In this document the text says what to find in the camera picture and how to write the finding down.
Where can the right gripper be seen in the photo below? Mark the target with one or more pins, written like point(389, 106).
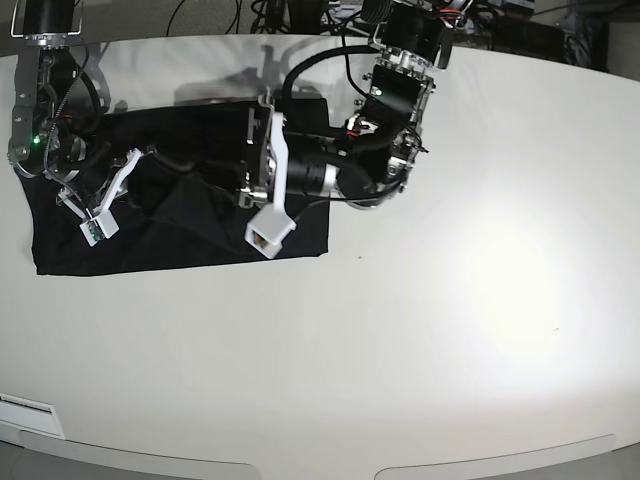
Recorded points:
point(86, 183)

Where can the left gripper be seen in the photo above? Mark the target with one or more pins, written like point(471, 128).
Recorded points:
point(275, 162)

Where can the black T-shirt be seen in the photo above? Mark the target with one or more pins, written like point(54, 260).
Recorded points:
point(180, 210)

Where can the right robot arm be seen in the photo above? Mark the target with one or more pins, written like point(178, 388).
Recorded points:
point(60, 130)

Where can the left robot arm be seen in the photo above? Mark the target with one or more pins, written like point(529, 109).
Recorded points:
point(388, 49)

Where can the white power strip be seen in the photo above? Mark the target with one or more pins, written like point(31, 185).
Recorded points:
point(368, 13)

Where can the white label plate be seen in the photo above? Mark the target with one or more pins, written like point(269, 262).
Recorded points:
point(31, 416)

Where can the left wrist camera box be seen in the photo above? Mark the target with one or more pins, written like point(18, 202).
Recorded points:
point(266, 230)

